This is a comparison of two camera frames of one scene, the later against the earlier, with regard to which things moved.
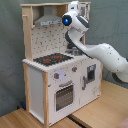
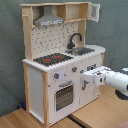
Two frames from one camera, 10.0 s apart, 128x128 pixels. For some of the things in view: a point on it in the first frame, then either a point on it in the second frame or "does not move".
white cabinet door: [90, 80] does not move
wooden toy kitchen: [59, 79] does not move
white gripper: [73, 9] → [97, 76]
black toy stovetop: [51, 59] does not move
